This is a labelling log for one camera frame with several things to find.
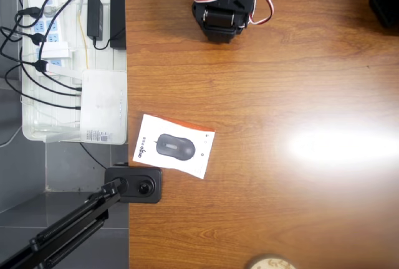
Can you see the orange white mouse box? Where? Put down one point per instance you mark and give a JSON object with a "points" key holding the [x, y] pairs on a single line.
{"points": [[174, 147]]}

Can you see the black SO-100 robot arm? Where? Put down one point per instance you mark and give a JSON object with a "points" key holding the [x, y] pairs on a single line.
{"points": [[218, 16]]}

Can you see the wide black power adapter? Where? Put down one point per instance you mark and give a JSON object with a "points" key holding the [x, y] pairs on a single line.
{"points": [[118, 23]]}

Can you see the slim black power adapter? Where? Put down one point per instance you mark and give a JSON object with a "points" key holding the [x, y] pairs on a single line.
{"points": [[95, 16]]}

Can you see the white router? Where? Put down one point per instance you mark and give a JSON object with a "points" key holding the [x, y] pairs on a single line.
{"points": [[103, 104]]}

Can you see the white power strip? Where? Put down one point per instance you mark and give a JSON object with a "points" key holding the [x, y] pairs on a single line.
{"points": [[51, 27]]}

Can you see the white charger block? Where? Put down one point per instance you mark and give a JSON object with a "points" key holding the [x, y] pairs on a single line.
{"points": [[55, 50]]}

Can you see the black power plug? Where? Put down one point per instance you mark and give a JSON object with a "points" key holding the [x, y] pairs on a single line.
{"points": [[32, 11], [39, 38], [40, 65]]}

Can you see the round wooden coaster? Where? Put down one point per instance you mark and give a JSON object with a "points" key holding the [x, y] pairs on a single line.
{"points": [[271, 262]]}

